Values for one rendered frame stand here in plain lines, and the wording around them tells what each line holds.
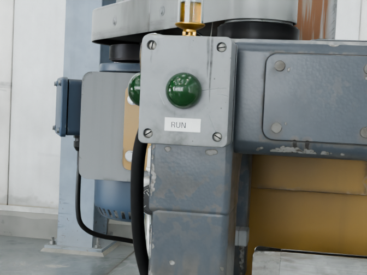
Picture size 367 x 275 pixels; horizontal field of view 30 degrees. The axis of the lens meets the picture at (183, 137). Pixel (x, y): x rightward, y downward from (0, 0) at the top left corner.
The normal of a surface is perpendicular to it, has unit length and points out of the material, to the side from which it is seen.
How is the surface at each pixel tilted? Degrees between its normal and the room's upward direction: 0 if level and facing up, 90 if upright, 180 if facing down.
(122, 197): 91
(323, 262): 90
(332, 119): 90
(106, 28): 90
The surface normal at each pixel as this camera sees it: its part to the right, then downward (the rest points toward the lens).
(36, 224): -0.18, 0.04
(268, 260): 0.08, 0.06
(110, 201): -0.54, 0.04
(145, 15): -0.88, -0.01
